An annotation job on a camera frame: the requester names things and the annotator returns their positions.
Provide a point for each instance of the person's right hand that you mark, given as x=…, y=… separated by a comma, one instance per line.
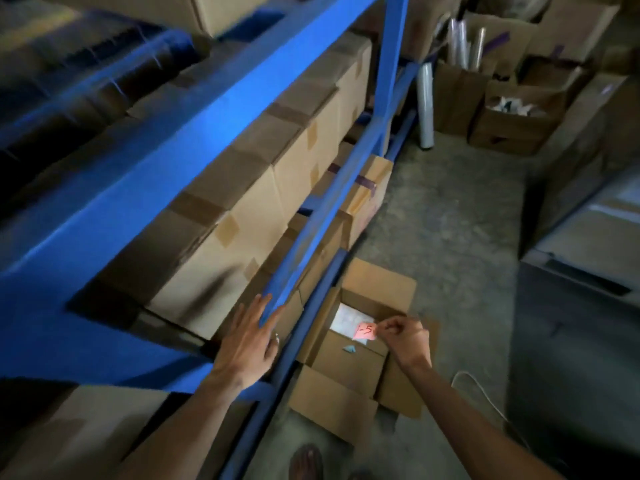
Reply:
x=407, y=342

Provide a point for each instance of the clear film roll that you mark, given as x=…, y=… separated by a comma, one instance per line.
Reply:
x=463, y=44
x=478, y=49
x=426, y=109
x=452, y=42

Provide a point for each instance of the person's left hand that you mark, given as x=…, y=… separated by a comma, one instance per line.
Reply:
x=245, y=354

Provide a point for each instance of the pack of white packets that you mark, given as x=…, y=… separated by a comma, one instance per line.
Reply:
x=345, y=319

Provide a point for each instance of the pile of open brown cartons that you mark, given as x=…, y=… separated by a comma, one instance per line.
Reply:
x=520, y=129

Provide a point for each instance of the blue label sticker 1-2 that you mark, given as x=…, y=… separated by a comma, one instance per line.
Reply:
x=349, y=349

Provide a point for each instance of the small open cardboard box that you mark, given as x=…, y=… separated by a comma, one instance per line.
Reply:
x=330, y=404

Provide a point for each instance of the person's left sandalled foot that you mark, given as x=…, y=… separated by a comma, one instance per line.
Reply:
x=306, y=464

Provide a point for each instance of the pink label sticker 1-5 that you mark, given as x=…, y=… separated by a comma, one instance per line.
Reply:
x=365, y=332

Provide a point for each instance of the person's right forearm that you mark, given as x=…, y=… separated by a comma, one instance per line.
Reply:
x=475, y=434

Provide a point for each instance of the person's left forearm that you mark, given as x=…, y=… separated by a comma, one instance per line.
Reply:
x=175, y=439

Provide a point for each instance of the purple taped printed cardboard box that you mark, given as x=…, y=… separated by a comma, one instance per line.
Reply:
x=370, y=204

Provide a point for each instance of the blue metal shelf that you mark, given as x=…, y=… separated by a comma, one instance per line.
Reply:
x=150, y=169

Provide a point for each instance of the black floor platform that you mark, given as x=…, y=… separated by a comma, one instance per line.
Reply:
x=575, y=369

